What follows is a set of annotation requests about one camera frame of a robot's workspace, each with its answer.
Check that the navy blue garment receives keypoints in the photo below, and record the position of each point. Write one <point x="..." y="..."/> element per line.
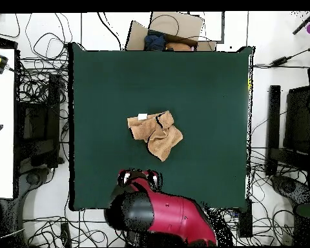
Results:
<point x="155" y="41"/>

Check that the white side table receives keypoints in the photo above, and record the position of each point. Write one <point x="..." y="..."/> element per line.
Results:
<point x="1" y="116"/>

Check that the brown cardboard box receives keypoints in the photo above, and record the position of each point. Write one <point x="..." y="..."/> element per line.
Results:
<point x="186" y="25"/>

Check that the black power strip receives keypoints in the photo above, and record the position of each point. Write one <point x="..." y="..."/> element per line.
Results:
<point x="66" y="233"/>

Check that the tan terry towel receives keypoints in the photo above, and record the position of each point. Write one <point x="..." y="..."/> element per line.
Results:
<point x="162" y="139"/>

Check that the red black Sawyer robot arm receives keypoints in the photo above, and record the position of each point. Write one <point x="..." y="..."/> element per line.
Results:
<point x="175" y="214"/>

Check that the orange garment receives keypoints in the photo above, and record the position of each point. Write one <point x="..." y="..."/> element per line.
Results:
<point x="178" y="47"/>

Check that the black upright bar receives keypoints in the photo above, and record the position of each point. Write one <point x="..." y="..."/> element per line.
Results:
<point x="273" y="116"/>

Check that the black monitor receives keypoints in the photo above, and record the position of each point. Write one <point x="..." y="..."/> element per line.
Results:
<point x="298" y="121"/>

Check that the dark green table cloth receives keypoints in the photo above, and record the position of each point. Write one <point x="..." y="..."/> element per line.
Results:
<point x="106" y="103"/>

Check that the black rod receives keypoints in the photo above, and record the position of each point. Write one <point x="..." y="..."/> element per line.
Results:
<point x="303" y="24"/>

